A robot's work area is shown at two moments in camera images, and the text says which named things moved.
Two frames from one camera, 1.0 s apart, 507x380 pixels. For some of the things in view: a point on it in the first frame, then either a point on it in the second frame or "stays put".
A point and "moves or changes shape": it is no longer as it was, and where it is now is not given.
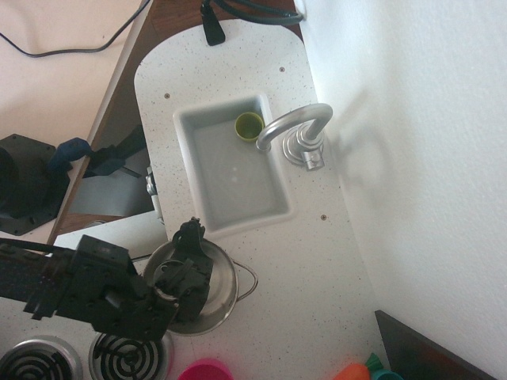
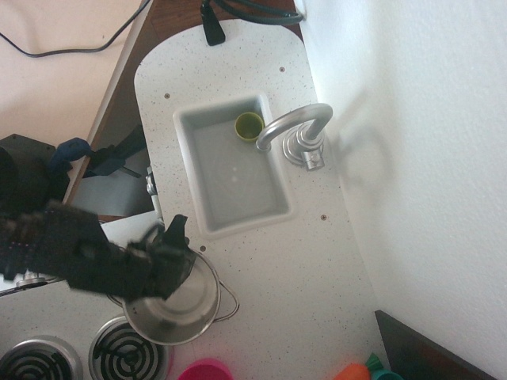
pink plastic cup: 206,369 stays put
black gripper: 186,281 -> 154,267
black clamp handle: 214,32 stays put
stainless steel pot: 230,282 moves or changes shape
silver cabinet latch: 150,182 stays put
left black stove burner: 44,358 stays put
